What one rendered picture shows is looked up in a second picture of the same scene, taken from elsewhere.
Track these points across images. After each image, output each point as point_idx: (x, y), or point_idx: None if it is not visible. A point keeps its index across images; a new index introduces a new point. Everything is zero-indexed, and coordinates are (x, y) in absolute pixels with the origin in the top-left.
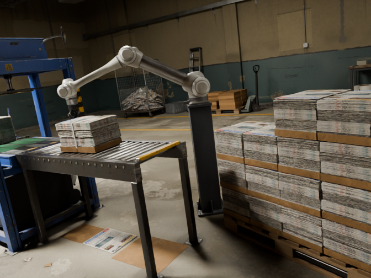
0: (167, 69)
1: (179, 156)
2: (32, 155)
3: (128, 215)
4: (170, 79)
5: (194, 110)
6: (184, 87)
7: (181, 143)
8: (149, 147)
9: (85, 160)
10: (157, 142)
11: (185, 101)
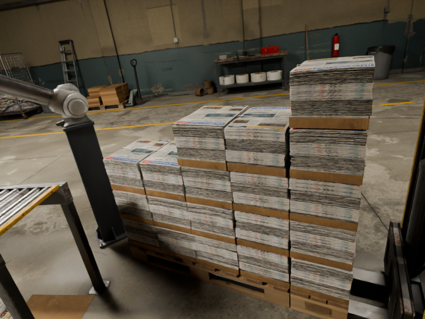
0: (21, 87)
1: (61, 202)
2: None
3: (7, 268)
4: (29, 99)
5: (73, 133)
6: (52, 109)
7: (61, 187)
8: (13, 200)
9: None
10: (25, 188)
11: (59, 123)
